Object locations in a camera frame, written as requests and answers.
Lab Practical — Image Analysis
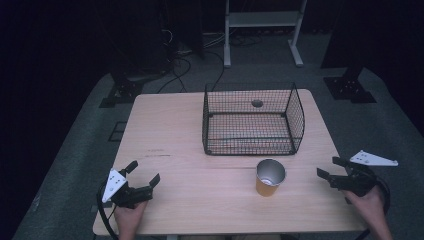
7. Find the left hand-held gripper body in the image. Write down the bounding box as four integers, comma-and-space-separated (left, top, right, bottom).
100, 168, 155, 210

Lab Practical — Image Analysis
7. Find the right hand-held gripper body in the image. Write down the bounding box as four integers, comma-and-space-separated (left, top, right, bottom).
329, 149, 400, 198

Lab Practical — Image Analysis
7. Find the orange paper cup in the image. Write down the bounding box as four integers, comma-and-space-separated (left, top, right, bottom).
255, 158, 287, 198

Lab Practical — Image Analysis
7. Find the person's right hand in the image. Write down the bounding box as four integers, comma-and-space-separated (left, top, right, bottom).
342, 185, 388, 228

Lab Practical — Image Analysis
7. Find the black wire mesh basket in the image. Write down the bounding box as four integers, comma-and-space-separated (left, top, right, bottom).
201, 81, 306, 157

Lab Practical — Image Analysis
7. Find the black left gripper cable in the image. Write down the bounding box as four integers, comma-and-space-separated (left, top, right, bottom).
96, 182, 120, 240

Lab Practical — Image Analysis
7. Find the black floor cable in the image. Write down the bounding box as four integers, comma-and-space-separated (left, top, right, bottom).
155, 56, 193, 95
203, 49, 226, 93

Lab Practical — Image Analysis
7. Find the black stand base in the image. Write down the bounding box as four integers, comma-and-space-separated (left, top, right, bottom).
98, 63, 145, 109
321, 64, 378, 105

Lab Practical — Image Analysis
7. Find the white metal stand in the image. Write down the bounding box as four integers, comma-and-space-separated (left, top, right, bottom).
223, 0, 309, 69

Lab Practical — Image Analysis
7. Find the person's left hand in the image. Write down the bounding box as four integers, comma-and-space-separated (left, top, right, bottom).
113, 200, 150, 234

